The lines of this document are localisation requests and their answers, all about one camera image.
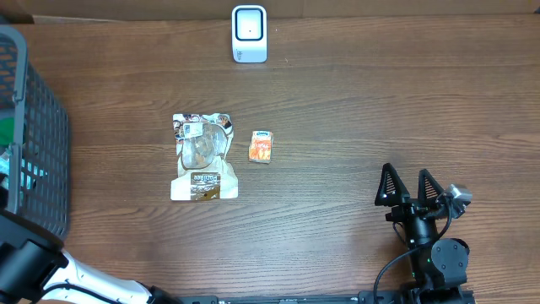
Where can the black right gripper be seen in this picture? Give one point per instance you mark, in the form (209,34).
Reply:
(423,203)

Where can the orange tissue packet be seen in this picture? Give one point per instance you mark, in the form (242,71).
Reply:
(260,149)

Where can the beige snack pouch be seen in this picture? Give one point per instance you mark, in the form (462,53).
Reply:
(202,144)

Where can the green lidded jar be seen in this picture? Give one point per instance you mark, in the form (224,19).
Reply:
(6,131)

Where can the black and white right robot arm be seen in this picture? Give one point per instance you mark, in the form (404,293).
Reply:
(438,264)

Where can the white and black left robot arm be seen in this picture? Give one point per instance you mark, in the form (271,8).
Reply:
(35,267)

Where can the white barcode scanner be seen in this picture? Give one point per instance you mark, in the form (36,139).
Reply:
(249,33)

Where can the grey plastic mesh basket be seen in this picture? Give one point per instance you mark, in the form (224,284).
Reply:
(35,167)

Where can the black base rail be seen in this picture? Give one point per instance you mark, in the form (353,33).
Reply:
(363,297)

